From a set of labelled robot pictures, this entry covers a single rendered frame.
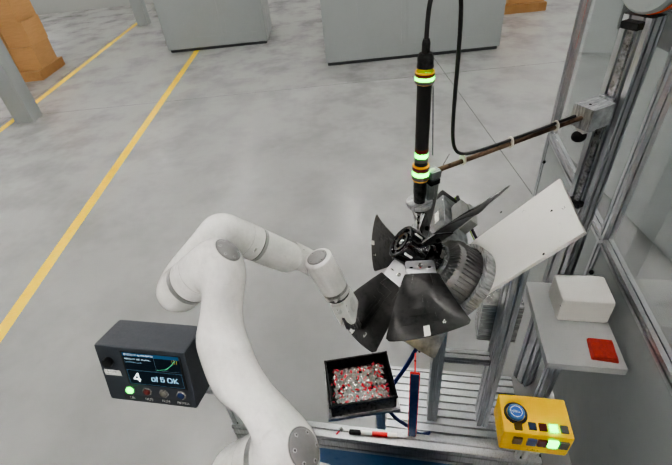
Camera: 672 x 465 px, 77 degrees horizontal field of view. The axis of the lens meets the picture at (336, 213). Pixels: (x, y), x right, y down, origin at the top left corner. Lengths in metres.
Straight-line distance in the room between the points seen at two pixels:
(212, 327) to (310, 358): 1.76
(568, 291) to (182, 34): 7.74
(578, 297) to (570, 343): 0.16
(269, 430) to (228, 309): 0.24
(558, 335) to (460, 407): 0.83
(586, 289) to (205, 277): 1.30
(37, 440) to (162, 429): 0.66
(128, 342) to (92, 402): 1.64
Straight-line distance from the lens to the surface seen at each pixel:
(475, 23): 6.97
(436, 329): 1.16
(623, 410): 1.86
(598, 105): 1.50
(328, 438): 1.43
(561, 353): 1.66
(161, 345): 1.23
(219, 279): 0.86
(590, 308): 1.71
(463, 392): 2.40
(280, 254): 1.12
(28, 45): 8.89
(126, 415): 2.76
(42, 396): 3.11
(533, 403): 1.28
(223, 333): 0.87
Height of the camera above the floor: 2.15
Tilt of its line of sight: 38 degrees down
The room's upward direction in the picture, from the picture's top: 6 degrees counter-clockwise
